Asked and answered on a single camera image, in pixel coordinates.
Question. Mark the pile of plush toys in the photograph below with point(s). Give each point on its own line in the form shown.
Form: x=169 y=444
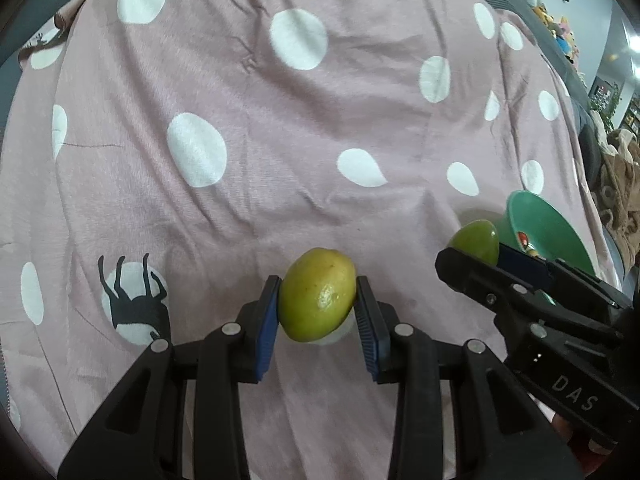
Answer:
x=555 y=25

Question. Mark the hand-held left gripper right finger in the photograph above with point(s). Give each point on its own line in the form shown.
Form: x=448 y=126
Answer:
x=366 y=330

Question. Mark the dark shelf with small items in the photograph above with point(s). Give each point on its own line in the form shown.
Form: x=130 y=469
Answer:
x=600 y=90

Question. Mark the small green jujube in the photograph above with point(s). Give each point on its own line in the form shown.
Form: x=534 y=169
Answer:
x=475 y=240

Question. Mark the large green jujube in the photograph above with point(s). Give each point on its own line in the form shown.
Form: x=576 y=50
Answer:
x=315 y=295

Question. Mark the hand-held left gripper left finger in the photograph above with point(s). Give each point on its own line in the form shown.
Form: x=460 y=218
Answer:
x=267 y=330

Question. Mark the green plastic bowl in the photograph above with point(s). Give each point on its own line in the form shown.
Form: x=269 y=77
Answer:
x=545 y=225

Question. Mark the pink printed blanket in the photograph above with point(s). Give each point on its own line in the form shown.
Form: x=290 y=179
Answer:
x=225 y=135

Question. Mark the beige cloth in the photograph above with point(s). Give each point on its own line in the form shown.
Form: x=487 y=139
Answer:
x=622 y=180

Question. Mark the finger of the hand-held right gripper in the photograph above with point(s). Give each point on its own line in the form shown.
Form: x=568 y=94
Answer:
x=522 y=262
x=465 y=270

